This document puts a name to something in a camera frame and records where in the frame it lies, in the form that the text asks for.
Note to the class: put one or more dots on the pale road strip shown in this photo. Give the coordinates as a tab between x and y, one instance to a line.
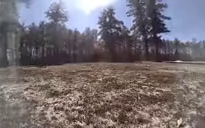
196	62

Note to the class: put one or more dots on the wood of tall trees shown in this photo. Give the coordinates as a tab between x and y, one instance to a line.
110	36

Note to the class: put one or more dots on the dry brown grass field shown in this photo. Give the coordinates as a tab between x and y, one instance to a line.
103	96

